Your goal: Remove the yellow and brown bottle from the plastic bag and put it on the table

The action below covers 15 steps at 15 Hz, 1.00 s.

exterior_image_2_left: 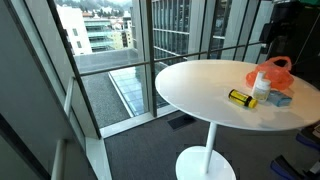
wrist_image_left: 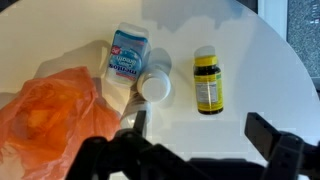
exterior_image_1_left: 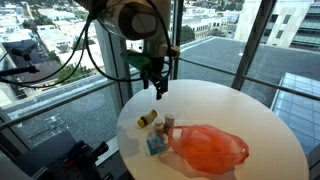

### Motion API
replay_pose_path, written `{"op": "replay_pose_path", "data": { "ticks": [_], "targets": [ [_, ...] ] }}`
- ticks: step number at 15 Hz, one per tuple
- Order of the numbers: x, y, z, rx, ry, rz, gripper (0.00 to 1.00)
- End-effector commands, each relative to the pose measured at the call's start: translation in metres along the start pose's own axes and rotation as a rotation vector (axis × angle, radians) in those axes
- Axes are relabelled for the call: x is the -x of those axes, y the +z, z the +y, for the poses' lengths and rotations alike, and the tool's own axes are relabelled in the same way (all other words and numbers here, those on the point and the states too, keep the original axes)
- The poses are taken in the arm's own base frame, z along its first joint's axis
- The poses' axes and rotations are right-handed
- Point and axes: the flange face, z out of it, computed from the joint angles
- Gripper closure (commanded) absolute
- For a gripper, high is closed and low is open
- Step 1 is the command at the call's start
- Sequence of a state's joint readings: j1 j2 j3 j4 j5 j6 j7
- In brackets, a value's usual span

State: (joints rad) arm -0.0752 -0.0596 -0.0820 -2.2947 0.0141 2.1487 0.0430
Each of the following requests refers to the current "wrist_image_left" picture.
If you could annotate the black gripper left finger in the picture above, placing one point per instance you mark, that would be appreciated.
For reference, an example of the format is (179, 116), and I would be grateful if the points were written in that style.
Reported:
(133, 156)

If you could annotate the white pill bottle yellow label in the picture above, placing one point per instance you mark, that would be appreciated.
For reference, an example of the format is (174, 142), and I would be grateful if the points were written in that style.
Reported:
(155, 86)

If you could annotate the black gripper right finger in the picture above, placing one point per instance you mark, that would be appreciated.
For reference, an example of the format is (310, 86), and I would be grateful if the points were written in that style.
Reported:
(290, 156)

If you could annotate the blue mentos gum box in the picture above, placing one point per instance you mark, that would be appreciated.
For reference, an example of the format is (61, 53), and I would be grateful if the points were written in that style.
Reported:
(126, 56)

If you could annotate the orange plastic bag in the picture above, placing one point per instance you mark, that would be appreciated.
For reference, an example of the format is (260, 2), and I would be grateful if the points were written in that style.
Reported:
(50, 123)

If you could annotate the yellow and brown bottle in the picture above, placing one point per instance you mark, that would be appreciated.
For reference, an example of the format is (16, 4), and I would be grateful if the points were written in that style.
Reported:
(208, 90)

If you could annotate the small white tube bottle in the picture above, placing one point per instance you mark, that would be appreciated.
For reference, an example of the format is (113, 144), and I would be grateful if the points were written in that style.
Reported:
(133, 106)

